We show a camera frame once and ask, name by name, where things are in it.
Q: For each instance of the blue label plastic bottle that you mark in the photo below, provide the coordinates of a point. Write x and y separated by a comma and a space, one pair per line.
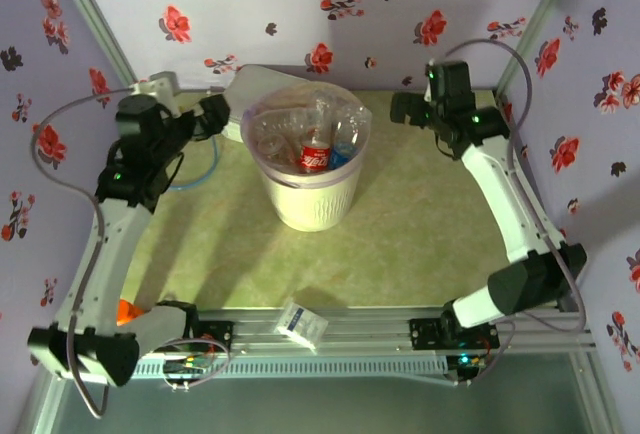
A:
342, 154

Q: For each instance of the clear bottle white cap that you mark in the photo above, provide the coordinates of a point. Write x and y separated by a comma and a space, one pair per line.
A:
272, 146

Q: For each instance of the red label cola bottle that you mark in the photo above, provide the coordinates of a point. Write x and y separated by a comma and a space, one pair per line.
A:
315, 158

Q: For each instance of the white plastic bin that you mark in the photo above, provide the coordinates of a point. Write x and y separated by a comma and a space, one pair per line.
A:
315, 206

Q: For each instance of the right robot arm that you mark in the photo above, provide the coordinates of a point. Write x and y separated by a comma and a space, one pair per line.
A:
500, 194

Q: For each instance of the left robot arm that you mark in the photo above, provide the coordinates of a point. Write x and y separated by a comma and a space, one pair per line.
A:
110, 249

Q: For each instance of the clear plastic bin liner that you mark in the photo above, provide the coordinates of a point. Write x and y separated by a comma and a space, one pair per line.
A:
250, 121

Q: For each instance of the orange object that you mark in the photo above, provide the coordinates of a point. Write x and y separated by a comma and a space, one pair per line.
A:
125, 311

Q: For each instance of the green circuit board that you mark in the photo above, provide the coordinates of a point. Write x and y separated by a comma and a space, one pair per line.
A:
186, 365

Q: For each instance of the white tissue packet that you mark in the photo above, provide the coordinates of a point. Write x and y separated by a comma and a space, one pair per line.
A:
300, 324

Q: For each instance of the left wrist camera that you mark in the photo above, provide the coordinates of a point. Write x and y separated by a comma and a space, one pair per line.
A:
160, 84

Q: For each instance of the aluminium frame post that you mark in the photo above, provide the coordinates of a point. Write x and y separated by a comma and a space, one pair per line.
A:
537, 24
95, 19

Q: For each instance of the aluminium frame side rail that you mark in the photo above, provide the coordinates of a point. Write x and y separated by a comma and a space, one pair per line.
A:
525, 174

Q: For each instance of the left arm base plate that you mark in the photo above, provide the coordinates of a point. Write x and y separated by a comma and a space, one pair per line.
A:
217, 334

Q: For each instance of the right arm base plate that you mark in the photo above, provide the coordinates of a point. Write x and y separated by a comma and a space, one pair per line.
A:
425, 334

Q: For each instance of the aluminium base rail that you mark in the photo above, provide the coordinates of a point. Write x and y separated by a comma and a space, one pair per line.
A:
370, 329

